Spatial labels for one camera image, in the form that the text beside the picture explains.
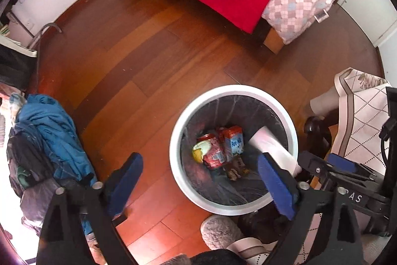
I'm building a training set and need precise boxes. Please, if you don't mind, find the printed white tablecloth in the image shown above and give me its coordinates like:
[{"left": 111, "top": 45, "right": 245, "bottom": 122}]
[{"left": 228, "top": 67, "right": 393, "bottom": 265}]

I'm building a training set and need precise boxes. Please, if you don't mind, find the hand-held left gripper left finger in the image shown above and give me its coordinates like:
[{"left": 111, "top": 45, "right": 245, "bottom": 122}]
[{"left": 37, "top": 152, "right": 144, "bottom": 265}]

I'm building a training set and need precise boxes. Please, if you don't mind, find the white round waste bin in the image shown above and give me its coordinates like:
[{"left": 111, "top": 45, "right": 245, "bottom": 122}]
[{"left": 169, "top": 84, "right": 299, "bottom": 216}]

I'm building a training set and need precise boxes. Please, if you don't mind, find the dark clothes pile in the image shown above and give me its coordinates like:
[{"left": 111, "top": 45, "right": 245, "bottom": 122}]
[{"left": 7, "top": 128, "right": 64, "bottom": 227}]

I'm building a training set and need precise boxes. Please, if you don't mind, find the orange snack bag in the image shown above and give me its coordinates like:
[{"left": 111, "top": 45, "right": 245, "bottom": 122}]
[{"left": 227, "top": 168, "right": 250, "bottom": 181}]

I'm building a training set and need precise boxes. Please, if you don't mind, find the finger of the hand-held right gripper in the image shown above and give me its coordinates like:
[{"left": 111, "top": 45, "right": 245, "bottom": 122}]
[
  {"left": 296, "top": 151, "right": 340, "bottom": 191},
  {"left": 327, "top": 153, "right": 378, "bottom": 184}
]

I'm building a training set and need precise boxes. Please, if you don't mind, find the grey metal tube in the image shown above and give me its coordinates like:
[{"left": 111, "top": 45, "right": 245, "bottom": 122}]
[{"left": 26, "top": 22, "right": 64, "bottom": 50}]

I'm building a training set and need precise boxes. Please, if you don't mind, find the white door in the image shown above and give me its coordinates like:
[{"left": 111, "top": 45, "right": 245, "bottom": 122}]
[{"left": 336, "top": 0, "right": 397, "bottom": 48}]

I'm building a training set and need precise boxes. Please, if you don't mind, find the black bag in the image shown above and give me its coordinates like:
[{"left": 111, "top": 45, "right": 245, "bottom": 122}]
[{"left": 0, "top": 44, "right": 38, "bottom": 86}]

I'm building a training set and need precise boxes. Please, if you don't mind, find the brown sachet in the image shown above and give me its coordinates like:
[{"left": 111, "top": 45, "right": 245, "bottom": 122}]
[{"left": 232, "top": 156, "right": 249, "bottom": 169}]

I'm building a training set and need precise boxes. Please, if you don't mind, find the crushed red can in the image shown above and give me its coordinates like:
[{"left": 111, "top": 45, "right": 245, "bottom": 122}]
[{"left": 198, "top": 134, "right": 228, "bottom": 171}]

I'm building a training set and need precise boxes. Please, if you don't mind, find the grey fluffy slipper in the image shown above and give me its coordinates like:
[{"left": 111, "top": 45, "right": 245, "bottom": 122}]
[{"left": 200, "top": 215, "right": 246, "bottom": 252}]

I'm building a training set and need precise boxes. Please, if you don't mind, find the blue jacket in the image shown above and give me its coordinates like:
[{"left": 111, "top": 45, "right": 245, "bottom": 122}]
[{"left": 14, "top": 94, "right": 97, "bottom": 189}]

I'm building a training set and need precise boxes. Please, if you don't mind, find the red and blue carton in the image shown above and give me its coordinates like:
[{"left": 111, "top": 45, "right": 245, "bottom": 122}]
[{"left": 222, "top": 126, "right": 245, "bottom": 160}]

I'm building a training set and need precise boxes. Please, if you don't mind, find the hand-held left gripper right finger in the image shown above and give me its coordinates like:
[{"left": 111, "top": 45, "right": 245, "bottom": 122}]
[{"left": 257, "top": 152, "right": 364, "bottom": 265}]

